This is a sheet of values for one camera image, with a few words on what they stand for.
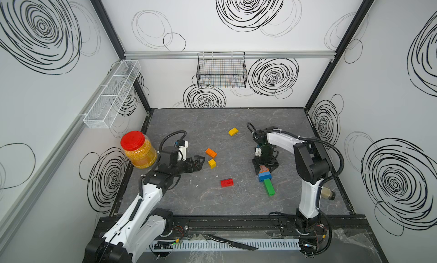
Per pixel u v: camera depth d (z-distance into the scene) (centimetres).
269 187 83
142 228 56
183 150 72
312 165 52
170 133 59
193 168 70
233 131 108
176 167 65
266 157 79
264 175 87
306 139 57
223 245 70
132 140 80
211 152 96
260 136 74
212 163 91
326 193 80
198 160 71
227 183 85
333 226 75
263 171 88
